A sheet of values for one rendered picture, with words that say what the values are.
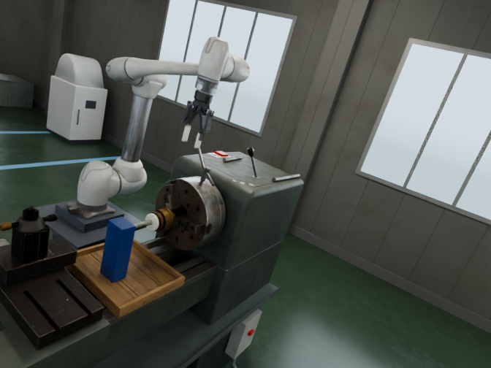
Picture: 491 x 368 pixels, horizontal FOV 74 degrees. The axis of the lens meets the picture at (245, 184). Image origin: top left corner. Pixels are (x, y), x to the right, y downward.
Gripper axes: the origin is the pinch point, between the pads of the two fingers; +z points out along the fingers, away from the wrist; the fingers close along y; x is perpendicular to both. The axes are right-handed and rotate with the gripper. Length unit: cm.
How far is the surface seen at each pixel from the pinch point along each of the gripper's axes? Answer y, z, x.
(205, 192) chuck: 16.6, 17.6, -2.1
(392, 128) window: 27, -24, 274
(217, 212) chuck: 23.3, 24.0, 0.8
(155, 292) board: 28, 49, -30
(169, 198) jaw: 6.5, 24.0, -11.5
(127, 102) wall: -364, 79, 244
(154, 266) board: 14, 51, -18
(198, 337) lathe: 35, 84, 0
